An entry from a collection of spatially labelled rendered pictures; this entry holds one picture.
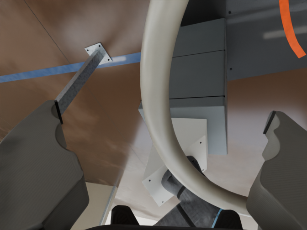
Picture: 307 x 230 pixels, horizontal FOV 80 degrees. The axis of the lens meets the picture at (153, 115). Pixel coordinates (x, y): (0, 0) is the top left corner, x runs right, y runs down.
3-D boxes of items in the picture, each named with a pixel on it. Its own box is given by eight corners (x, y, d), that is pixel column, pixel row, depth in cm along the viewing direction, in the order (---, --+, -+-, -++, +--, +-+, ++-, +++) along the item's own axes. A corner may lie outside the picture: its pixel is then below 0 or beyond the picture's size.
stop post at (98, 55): (84, 48, 176) (-1, 144, 110) (100, 42, 167) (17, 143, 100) (97, 65, 189) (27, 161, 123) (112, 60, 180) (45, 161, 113)
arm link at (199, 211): (209, 183, 84) (241, 217, 72) (180, 208, 81) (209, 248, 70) (204, 170, 72) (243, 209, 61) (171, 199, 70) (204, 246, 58)
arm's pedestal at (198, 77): (233, 70, 156) (237, 161, 104) (176, 75, 175) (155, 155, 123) (233, 7, 121) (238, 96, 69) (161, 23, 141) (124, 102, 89)
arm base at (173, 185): (194, 170, 93) (209, 186, 86) (163, 192, 87) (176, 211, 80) (195, 148, 80) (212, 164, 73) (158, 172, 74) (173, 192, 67)
